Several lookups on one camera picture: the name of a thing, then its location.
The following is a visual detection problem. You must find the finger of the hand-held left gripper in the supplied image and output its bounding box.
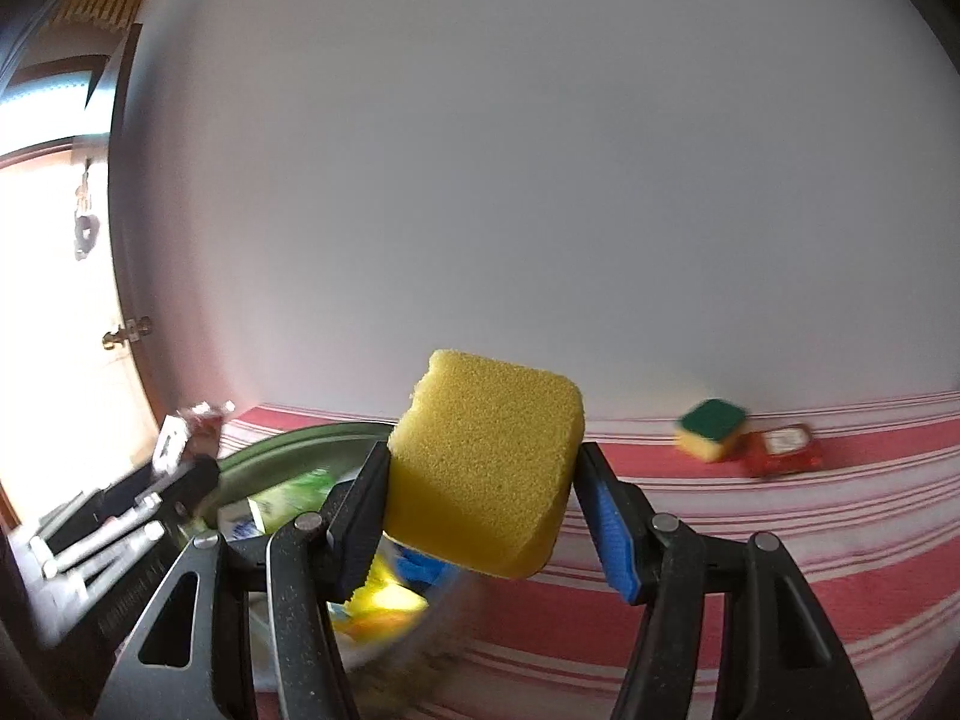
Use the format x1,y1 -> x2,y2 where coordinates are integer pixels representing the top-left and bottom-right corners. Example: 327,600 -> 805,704
135,415 -> 220,524

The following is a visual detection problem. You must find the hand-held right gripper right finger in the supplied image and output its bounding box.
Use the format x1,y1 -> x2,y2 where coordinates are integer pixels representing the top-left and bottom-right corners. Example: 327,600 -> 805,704
572,441 -> 875,720

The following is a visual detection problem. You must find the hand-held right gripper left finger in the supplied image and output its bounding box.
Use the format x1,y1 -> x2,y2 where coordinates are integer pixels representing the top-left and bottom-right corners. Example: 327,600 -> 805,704
94,441 -> 393,720

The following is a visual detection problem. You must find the foil snack wrapper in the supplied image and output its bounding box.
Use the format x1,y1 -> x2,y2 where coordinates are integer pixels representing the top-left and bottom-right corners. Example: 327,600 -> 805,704
176,401 -> 235,458

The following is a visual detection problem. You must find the green tissue packet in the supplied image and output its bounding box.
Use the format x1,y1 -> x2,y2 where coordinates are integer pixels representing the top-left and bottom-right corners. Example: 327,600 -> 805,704
247,469 -> 338,533

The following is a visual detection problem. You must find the green bowl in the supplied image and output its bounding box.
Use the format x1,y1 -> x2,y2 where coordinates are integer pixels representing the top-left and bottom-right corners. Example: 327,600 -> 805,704
199,422 -> 470,698

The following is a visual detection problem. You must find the large yellow sponge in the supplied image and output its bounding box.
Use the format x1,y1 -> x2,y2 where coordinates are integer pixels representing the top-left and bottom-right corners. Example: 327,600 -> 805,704
382,349 -> 586,580

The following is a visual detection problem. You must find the blue packet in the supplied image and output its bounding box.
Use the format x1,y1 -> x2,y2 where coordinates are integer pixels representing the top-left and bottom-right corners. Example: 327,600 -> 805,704
390,547 -> 458,593

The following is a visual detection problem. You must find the yellow orange packet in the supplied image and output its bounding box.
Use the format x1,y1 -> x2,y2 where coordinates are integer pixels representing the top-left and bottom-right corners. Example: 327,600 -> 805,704
330,562 -> 428,642

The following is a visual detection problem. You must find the green yellow scouring sponge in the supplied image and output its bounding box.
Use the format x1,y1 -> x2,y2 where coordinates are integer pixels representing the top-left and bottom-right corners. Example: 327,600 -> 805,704
673,399 -> 749,462

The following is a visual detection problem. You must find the red sauce packet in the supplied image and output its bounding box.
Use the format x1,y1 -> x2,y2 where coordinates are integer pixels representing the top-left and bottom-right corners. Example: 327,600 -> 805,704
742,424 -> 824,477

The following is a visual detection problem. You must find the red striped bed cover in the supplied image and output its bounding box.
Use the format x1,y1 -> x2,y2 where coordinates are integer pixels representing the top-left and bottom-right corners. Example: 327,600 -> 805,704
217,390 -> 960,720

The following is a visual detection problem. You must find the hanging ornament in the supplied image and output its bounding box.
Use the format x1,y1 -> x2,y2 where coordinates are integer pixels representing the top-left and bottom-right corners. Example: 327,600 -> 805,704
73,157 -> 102,260

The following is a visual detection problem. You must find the yellow curtain valance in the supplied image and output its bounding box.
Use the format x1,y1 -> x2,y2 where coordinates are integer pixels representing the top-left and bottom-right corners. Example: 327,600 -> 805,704
56,0 -> 143,35

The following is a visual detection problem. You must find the brass door handle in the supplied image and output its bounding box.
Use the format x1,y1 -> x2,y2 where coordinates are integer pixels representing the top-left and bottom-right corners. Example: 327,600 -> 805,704
101,317 -> 153,352

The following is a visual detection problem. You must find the dark wooden door frame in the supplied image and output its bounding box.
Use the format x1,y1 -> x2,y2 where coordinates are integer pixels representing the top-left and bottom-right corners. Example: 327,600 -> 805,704
0,22 -> 177,436

